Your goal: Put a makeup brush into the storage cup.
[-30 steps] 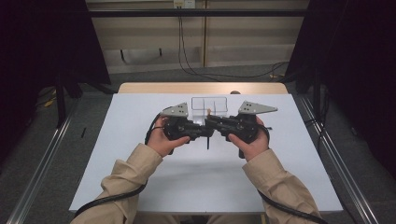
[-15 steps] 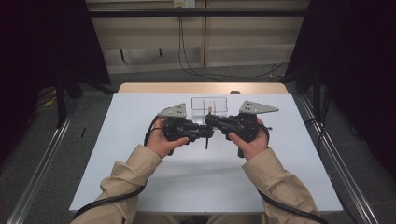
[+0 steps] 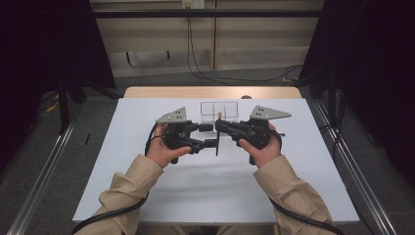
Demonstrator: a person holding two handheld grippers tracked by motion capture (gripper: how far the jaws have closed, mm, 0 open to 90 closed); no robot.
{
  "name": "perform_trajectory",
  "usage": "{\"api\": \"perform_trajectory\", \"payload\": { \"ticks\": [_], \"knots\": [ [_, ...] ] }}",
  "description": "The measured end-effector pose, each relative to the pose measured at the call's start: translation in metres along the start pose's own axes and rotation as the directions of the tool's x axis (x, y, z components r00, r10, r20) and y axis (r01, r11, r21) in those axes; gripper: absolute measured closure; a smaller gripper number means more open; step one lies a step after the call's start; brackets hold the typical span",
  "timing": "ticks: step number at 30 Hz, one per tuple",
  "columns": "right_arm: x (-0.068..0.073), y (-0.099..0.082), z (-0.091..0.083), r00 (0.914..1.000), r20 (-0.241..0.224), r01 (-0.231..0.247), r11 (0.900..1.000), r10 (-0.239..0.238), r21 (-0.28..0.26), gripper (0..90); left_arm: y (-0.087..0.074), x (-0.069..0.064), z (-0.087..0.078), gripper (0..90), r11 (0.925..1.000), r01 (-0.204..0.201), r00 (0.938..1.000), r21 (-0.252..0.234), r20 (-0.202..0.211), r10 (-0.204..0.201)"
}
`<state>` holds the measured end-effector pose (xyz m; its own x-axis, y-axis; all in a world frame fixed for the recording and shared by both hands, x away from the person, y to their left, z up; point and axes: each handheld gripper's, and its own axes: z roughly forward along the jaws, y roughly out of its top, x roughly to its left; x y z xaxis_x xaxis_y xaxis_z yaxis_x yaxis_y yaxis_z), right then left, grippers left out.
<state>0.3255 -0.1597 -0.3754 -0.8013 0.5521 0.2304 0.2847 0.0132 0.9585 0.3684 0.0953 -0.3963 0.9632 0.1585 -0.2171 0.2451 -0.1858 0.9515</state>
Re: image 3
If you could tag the metal floor rail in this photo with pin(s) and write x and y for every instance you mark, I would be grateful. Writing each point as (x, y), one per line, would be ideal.
(42, 181)
(384, 225)

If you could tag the black curtain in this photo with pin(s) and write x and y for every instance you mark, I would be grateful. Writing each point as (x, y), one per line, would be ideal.
(39, 49)
(375, 65)

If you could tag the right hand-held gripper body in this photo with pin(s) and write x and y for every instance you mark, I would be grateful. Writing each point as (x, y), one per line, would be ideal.
(256, 133)

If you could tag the wooden table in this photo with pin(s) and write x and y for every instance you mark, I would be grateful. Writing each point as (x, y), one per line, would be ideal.
(195, 92)

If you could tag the person's leg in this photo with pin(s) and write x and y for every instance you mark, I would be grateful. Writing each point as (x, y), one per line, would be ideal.
(163, 231)
(244, 231)

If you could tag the person's right hand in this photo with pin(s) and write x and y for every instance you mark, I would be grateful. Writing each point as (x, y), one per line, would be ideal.
(267, 153)

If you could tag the white table cover sheet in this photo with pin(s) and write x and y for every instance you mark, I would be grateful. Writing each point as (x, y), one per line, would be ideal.
(212, 196)

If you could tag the white wall socket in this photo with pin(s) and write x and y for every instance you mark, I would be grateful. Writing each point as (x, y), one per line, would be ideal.
(194, 4)

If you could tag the person's right leg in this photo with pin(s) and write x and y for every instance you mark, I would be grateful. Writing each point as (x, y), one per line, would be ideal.
(244, 231)

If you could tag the black stand post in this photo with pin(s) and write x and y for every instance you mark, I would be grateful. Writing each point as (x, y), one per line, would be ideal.
(63, 104)
(331, 94)

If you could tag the person's left leg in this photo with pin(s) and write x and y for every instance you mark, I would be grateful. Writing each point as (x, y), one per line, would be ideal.
(163, 231)

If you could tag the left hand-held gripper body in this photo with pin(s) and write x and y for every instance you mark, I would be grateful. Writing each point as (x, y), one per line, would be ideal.
(177, 133)

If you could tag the black horizontal bar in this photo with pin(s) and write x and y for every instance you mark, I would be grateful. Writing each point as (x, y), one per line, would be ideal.
(147, 13)

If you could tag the person's left hand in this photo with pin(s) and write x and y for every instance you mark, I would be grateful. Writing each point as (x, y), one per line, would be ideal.
(160, 151)

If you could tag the clear acrylic organizer box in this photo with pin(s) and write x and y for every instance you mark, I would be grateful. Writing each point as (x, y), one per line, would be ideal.
(210, 112)

